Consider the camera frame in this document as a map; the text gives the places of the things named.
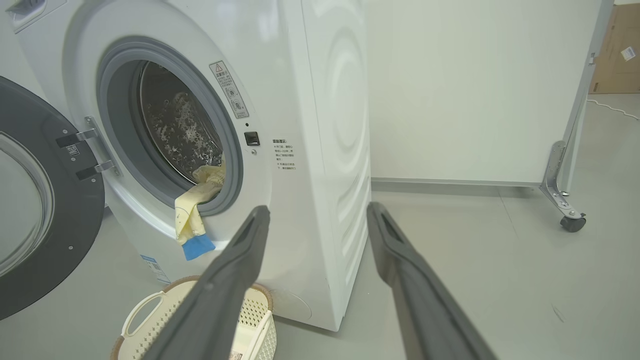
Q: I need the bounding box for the grey warning sticker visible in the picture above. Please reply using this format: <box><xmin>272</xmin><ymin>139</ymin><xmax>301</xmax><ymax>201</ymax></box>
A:
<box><xmin>209</xmin><ymin>60</ymin><xmax>250</xmax><ymax>120</ymax></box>

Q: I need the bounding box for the brown cardboard box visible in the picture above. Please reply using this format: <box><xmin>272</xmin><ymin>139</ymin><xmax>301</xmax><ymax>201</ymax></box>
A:
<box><xmin>589</xmin><ymin>4</ymin><xmax>640</xmax><ymax>95</ymax></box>

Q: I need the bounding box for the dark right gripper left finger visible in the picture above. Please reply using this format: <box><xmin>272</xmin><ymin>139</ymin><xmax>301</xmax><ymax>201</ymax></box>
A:
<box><xmin>142</xmin><ymin>205</ymin><xmax>271</xmax><ymax>360</ymax></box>

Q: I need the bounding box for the round drain filter cover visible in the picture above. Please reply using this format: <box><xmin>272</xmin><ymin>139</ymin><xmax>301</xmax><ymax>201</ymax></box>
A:
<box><xmin>270</xmin><ymin>287</ymin><xmax>313</xmax><ymax>323</ymax></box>

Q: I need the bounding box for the white front-load washing machine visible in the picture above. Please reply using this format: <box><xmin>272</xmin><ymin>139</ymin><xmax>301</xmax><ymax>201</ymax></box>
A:
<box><xmin>5</xmin><ymin>0</ymin><xmax>373</xmax><ymax>332</ymax></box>

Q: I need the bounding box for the stainless steel washing machine drum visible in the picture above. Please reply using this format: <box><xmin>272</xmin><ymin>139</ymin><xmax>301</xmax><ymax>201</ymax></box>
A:
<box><xmin>137</xmin><ymin>61</ymin><xmax>224</xmax><ymax>187</ymax></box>

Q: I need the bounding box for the printed instruction text label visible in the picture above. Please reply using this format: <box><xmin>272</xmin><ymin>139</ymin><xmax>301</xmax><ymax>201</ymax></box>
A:
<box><xmin>272</xmin><ymin>139</ymin><xmax>297</xmax><ymax>172</ymax></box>

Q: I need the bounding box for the metal washer door hinge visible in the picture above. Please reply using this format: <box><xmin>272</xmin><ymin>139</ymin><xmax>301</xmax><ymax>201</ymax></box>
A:
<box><xmin>55</xmin><ymin>116</ymin><xmax>121</xmax><ymax>181</ymax></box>

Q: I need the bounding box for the cream perforated laundry basket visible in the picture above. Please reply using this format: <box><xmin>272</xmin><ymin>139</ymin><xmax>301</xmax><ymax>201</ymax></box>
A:
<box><xmin>110</xmin><ymin>275</ymin><xmax>277</xmax><ymax>360</ymax></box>

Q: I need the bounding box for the white floor cable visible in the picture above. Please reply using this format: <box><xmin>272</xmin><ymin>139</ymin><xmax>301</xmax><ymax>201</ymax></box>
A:
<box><xmin>587</xmin><ymin>99</ymin><xmax>640</xmax><ymax>121</ymax></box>

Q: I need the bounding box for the cream garment with blue cuffs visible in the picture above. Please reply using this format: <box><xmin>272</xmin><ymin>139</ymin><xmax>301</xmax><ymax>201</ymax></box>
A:
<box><xmin>174</xmin><ymin>165</ymin><xmax>227</xmax><ymax>261</ymax></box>

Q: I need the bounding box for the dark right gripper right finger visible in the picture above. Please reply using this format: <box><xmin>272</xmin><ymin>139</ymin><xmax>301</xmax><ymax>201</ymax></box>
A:
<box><xmin>366</xmin><ymin>201</ymin><xmax>498</xmax><ymax>360</ymax></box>

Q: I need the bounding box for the blue energy label sticker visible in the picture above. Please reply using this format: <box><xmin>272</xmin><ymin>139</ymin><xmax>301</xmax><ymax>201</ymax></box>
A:
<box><xmin>140</xmin><ymin>254</ymin><xmax>171</xmax><ymax>285</ymax></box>

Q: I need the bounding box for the white partition panel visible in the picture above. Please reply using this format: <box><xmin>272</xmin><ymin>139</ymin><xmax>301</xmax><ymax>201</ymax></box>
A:
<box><xmin>367</xmin><ymin>0</ymin><xmax>615</xmax><ymax>188</ymax></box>

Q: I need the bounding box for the black round glass washer door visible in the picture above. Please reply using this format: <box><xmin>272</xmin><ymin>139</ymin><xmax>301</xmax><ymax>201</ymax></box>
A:
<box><xmin>0</xmin><ymin>75</ymin><xmax>106</xmax><ymax>321</ymax></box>

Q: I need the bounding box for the metal partition foot with castor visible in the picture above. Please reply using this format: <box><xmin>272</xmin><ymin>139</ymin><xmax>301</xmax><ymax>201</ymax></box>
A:
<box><xmin>540</xmin><ymin>141</ymin><xmax>587</xmax><ymax>233</ymax></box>

